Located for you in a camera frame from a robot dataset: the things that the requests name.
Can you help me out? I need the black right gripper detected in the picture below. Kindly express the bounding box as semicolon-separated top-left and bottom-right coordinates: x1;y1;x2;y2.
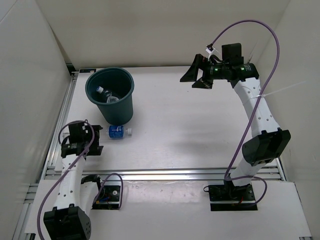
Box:
180;54;229;90

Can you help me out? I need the clear crushed plastic bottle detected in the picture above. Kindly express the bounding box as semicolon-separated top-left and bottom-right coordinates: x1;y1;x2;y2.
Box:
106;95;119;103

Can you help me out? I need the dark label bottle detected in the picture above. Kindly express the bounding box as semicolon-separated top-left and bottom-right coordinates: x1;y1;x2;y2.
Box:
96;86;119;103

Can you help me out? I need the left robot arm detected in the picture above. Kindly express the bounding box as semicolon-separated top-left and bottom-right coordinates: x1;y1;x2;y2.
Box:
36;67;135;240

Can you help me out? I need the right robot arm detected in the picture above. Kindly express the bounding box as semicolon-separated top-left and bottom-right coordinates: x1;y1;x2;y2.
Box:
180;43;291;200

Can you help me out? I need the dark green plastic bin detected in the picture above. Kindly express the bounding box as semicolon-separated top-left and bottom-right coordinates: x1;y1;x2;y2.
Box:
85;67;135;125

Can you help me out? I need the blue label water bottle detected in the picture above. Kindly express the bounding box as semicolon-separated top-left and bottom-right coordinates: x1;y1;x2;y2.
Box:
100;125;132;140

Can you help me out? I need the aluminium table edge rail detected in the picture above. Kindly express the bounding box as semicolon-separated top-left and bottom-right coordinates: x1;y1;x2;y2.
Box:
41;165;285;181

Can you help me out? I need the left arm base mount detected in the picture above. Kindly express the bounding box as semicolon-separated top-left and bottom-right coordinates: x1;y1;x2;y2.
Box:
92;180;124;210

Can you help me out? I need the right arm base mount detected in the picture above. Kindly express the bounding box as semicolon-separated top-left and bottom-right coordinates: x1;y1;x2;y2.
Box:
203;182;258;212

